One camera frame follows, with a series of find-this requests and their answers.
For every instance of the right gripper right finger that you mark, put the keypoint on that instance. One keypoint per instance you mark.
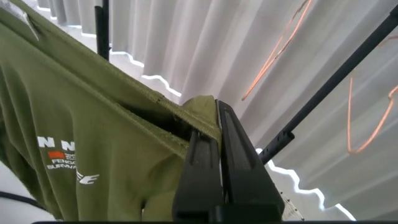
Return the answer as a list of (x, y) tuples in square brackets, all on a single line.
[(248, 186)]

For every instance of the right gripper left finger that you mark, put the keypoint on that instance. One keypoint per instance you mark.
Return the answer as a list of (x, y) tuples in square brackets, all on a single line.
[(199, 186)]

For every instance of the green printed T-shirt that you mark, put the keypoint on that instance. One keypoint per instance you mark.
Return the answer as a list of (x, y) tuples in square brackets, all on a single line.
[(93, 109)]

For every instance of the black clothes rack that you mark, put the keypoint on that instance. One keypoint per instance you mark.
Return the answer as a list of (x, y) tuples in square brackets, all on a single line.
[(280, 141)]

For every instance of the white curtain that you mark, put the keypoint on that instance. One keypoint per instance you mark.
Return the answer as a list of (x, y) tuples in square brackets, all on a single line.
[(202, 46)]

